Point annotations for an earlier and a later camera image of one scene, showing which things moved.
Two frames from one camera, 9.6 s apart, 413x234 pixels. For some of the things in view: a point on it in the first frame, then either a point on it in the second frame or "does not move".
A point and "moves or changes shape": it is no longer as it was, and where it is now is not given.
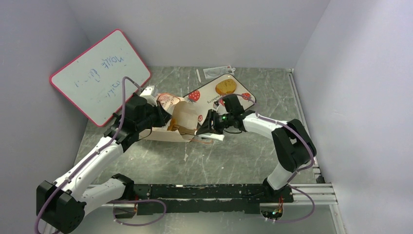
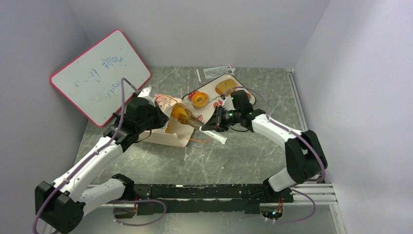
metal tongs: (218, 137) moves or changes shape
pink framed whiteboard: (92, 82) does not move
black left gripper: (163, 117) does not move
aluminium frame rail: (317, 192) does not move
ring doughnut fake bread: (173, 122) → (199, 100)
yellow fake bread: (226, 87) does not move
